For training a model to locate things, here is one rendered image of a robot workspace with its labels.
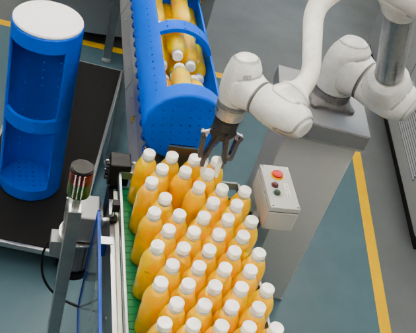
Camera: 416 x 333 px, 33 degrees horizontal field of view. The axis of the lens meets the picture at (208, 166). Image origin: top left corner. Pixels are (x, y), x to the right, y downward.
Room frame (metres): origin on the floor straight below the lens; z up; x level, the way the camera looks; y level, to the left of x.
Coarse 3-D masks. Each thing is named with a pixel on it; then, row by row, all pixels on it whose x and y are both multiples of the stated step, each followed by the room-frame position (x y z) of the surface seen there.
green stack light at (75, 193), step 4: (68, 180) 1.38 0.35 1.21; (68, 184) 1.38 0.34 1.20; (72, 184) 1.37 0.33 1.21; (68, 188) 1.38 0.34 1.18; (72, 188) 1.37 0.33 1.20; (76, 188) 1.37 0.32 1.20; (80, 188) 1.37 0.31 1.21; (84, 188) 1.37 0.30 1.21; (88, 188) 1.39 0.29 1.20; (68, 192) 1.37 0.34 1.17; (72, 192) 1.37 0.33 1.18; (76, 192) 1.37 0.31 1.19; (80, 192) 1.37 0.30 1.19; (84, 192) 1.38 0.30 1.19; (88, 192) 1.39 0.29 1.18; (72, 196) 1.37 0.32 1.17; (76, 196) 1.37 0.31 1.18; (80, 196) 1.37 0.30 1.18; (84, 196) 1.38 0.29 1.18; (88, 196) 1.40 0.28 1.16; (80, 200) 1.37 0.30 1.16
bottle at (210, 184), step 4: (200, 176) 1.72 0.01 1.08; (196, 180) 1.71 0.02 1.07; (200, 180) 1.70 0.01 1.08; (204, 180) 1.70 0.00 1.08; (208, 180) 1.70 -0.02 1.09; (212, 180) 1.71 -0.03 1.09; (208, 184) 1.70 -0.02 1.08; (212, 184) 1.71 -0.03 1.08; (208, 188) 1.69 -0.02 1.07; (212, 188) 1.70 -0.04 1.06; (208, 192) 1.69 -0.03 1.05
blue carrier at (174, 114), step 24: (144, 0) 2.53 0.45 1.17; (168, 0) 2.74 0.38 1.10; (192, 0) 2.77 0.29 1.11; (144, 24) 2.36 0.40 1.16; (168, 24) 2.31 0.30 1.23; (192, 24) 2.37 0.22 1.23; (144, 48) 2.22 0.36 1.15; (144, 72) 2.09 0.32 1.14; (144, 96) 1.97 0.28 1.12; (168, 96) 1.90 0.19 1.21; (192, 96) 1.92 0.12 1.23; (216, 96) 2.00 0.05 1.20; (144, 120) 1.88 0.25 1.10; (168, 120) 1.90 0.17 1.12; (192, 120) 1.92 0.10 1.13; (168, 144) 1.90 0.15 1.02; (192, 144) 1.93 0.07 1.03
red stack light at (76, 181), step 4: (72, 172) 1.37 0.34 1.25; (72, 176) 1.37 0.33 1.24; (76, 176) 1.37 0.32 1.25; (80, 176) 1.37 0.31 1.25; (84, 176) 1.37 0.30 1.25; (88, 176) 1.38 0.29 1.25; (92, 176) 1.40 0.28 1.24; (72, 180) 1.37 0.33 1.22; (76, 180) 1.37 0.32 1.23; (80, 180) 1.37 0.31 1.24; (84, 180) 1.37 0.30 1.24; (88, 180) 1.38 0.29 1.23; (76, 184) 1.37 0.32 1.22; (80, 184) 1.37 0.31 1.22; (84, 184) 1.37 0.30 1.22; (88, 184) 1.38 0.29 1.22
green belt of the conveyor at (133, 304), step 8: (128, 208) 1.67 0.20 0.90; (128, 216) 1.63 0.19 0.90; (128, 224) 1.60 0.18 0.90; (128, 232) 1.56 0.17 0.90; (128, 240) 1.53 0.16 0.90; (128, 248) 1.50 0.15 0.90; (120, 256) 1.46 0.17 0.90; (128, 256) 1.47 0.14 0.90; (120, 264) 1.43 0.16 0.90; (128, 264) 1.44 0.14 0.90; (120, 272) 1.40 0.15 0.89; (128, 272) 1.41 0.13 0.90; (136, 272) 1.42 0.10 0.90; (128, 280) 1.38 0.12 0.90; (128, 288) 1.35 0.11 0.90; (128, 296) 1.32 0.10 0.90; (128, 304) 1.29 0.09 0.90; (136, 304) 1.30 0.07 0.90; (128, 312) 1.27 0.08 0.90; (136, 312) 1.28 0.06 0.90; (128, 320) 1.24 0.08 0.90
